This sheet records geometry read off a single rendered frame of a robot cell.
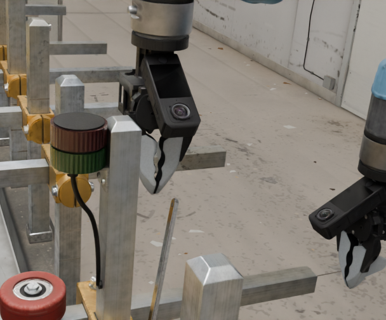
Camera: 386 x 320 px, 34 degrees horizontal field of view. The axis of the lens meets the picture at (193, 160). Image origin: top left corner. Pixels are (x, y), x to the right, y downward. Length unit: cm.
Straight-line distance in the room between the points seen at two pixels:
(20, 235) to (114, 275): 59
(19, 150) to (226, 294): 104
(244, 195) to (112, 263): 241
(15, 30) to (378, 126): 80
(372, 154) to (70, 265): 50
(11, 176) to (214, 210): 204
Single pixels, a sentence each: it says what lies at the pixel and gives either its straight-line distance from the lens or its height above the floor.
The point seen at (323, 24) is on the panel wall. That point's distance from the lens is 485.
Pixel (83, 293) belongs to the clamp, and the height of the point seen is 87.
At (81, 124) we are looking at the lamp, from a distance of 68.
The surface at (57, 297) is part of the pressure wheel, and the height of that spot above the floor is 91.
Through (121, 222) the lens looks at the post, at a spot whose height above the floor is 102.
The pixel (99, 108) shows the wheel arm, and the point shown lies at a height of 96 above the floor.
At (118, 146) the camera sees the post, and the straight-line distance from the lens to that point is 69.
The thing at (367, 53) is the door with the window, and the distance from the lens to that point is 447.
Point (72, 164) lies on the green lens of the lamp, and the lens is 67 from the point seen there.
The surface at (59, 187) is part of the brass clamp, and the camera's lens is 95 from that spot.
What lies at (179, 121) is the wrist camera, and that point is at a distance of 73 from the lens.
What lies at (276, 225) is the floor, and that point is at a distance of 292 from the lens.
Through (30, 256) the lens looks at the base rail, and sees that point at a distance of 127.
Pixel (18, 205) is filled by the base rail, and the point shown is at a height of 70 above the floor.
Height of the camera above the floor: 138
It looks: 23 degrees down
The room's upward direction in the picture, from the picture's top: 6 degrees clockwise
